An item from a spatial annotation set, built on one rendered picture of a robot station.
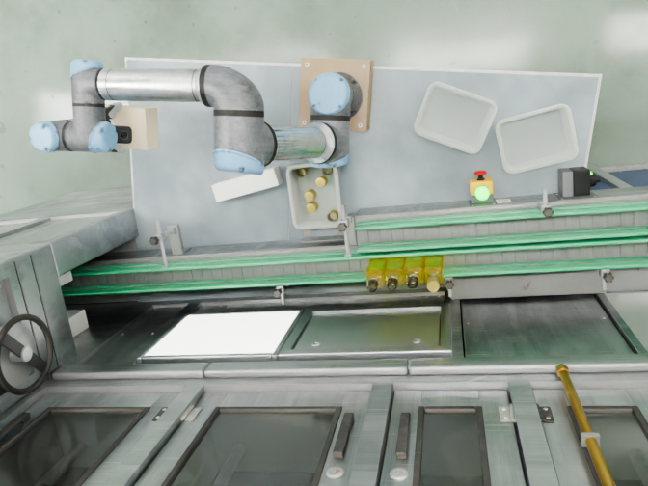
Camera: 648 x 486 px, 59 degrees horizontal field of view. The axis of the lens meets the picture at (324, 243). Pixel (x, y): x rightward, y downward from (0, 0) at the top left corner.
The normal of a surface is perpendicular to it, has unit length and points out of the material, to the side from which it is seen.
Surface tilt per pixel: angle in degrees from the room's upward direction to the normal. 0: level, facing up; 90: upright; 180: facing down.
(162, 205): 0
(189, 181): 0
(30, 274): 90
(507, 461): 90
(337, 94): 12
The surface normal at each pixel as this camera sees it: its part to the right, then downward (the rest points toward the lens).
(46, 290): 0.97, -0.07
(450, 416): -0.12, -0.96
